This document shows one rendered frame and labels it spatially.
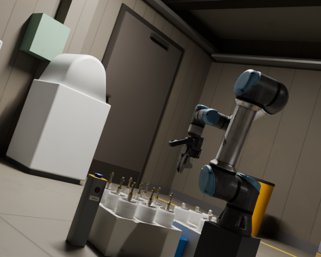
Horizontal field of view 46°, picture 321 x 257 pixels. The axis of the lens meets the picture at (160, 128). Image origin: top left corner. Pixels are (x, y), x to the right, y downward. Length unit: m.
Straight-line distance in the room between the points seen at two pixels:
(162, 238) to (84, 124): 2.02
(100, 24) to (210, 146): 2.50
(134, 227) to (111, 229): 0.11
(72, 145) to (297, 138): 3.00
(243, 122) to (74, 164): 2.44
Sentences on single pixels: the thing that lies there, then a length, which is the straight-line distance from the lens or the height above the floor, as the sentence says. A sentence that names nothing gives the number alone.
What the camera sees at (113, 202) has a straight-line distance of 1.89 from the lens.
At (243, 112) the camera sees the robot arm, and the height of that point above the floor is 0.76.
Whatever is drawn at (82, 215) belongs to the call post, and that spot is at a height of 0.14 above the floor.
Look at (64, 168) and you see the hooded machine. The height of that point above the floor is 0.13.
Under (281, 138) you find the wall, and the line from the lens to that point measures 5.38.
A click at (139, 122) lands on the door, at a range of 5.19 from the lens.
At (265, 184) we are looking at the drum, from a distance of 4.51.
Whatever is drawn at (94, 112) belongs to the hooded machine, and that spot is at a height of 0.72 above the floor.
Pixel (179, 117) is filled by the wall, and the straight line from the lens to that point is 5.87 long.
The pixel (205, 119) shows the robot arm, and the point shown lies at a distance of 1.83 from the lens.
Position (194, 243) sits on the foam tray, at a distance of 2.10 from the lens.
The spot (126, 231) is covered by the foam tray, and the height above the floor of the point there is 0.12.
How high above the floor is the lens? 0.47
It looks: 5 degrees up
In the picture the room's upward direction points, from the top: 19 degrees clockwise
